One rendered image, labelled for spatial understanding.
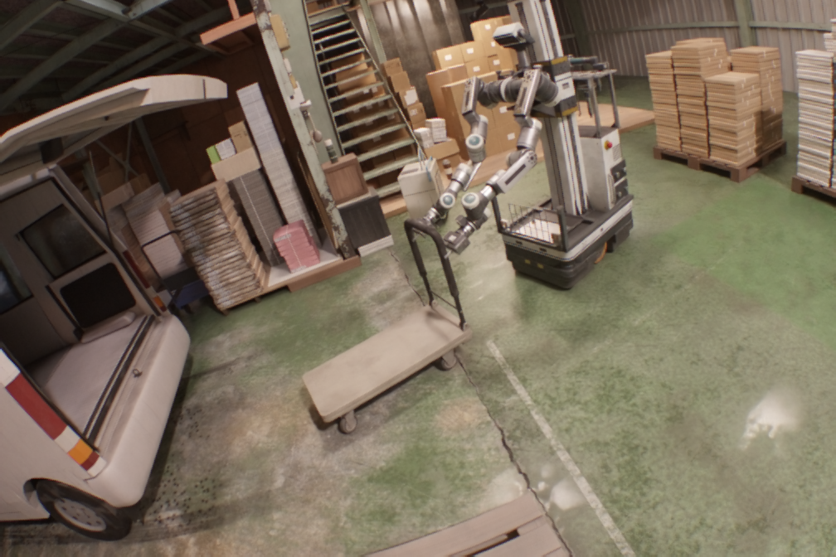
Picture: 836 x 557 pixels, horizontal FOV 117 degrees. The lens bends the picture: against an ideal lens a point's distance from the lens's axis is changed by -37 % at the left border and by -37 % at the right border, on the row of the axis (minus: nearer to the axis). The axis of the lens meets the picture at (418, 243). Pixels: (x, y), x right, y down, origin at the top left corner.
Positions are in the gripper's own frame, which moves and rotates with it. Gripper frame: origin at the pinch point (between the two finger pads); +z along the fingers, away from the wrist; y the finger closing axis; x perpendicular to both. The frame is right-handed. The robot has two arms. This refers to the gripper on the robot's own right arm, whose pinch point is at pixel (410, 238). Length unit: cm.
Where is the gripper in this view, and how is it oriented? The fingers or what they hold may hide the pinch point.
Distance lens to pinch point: 214.0
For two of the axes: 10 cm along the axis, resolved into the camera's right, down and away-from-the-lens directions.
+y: -4.8, -2.5, 8.4
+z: -6.9, 7.1, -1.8
